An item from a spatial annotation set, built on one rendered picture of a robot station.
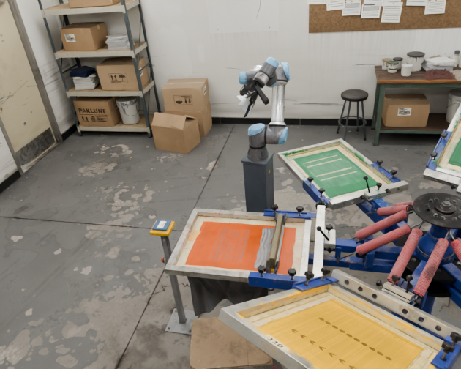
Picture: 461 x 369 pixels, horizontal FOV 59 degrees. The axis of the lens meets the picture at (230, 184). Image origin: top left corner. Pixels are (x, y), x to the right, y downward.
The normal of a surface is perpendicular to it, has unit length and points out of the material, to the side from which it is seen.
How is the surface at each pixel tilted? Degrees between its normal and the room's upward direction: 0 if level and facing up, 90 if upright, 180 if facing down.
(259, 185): 90
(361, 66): 90
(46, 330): 0
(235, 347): 0
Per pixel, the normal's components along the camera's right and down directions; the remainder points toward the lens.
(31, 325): -0.08, -0.84
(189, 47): -0.22, 0.54
